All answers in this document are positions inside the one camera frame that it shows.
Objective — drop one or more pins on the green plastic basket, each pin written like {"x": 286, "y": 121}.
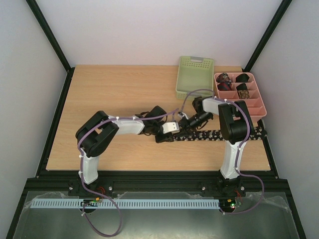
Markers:
{"x": 194, "y": 73}

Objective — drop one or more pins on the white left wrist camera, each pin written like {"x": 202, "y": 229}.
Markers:
{"x": 170, "y": 127}

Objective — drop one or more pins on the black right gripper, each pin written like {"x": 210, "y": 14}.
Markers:
{"x": 187, "y": 123}

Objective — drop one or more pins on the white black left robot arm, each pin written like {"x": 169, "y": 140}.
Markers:
{"x": 95, "y": 135}

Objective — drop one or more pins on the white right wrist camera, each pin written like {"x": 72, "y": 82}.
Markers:
{"x": 182, "y": 115}

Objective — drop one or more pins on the pink divided organizer tray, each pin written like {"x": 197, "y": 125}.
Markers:
{"x": 255, "y": 104}

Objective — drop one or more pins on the rolled dark patterned tie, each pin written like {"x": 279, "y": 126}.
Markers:
{"x": 223, "y": 77}

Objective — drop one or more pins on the light blue cable duct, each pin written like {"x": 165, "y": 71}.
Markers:
{"x": 210, "y": 204}

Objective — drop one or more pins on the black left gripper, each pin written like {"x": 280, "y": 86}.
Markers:
{"x": 164, "y": 139}

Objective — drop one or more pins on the black right frame post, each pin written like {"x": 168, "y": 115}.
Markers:
{"x": 281, "y": 10}

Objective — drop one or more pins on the rolled black tie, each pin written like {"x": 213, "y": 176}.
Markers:
{"x": 242, "y": 87}
{"x": 242, "y": 78}

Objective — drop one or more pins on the black white patterned tie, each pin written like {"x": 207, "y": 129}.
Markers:
{"x": 258, "y": 133}

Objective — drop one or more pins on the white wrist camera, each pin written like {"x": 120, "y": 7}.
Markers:
{"x": 170, "y": 127}
{"x": 182, "y": 115}

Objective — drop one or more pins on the black frame post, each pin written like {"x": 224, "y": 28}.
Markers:
{"x": 281, "y": 10}
{"x": 34, "y": 7}

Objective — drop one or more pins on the black left frame post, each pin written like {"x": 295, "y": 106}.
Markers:
{"x": 34, "y": 7}

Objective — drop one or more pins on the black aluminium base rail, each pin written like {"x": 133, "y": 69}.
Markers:
{"x": 112, "y": 183}

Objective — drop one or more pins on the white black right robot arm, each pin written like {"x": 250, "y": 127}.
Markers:
{"x": 235, "y": 127}

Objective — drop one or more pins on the rolled red dark tie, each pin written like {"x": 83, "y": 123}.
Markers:
{"x": 224, "y": 86}

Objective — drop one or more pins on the rolled brown patterned tie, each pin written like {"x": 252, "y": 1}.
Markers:
{"x": 243, "y": 94}

